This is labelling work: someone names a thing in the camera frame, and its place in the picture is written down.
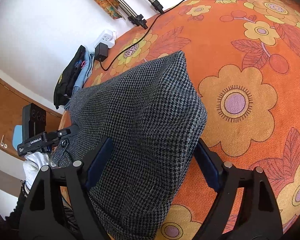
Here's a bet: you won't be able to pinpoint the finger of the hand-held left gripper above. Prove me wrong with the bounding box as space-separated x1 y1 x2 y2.
42 125 80 153

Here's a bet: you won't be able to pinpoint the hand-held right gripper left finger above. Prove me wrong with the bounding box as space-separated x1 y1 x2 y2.
19 136 114 240

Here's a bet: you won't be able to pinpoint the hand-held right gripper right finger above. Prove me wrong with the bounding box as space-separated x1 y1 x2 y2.
193 139 284 240

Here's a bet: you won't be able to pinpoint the grey houndstooth pants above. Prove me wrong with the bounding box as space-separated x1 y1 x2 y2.
51 50 207 240

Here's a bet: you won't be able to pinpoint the person's left forearm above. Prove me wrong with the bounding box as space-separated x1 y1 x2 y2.
14 180 32 230

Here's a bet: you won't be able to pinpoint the person's left hand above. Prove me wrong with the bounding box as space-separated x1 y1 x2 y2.
23 152 51 188

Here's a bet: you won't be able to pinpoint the light blue object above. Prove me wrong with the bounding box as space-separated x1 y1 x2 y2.
13 126 24 143

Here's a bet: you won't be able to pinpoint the brown wooden panel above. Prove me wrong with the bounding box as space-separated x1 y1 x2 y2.
0 70 65 161

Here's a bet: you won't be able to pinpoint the black cap with yellow stripes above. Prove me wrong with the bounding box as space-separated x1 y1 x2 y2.
53 45 87 110

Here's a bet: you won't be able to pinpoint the light blue denim cloth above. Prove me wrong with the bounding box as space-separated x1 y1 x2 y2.
64 52 96 110

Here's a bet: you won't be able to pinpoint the black power adapter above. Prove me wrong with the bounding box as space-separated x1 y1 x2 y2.
94 43 109 62

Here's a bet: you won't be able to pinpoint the white power strip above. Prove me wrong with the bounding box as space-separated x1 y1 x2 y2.
94 29 117 49

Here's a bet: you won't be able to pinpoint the orange floral blanket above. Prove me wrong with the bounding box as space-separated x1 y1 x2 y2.
57 0 300 240

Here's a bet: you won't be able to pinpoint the silver camera tripod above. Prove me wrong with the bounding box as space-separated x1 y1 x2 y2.
91 0 165 30

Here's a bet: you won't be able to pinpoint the black cable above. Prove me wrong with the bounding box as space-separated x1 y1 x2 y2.
100 0 287 72

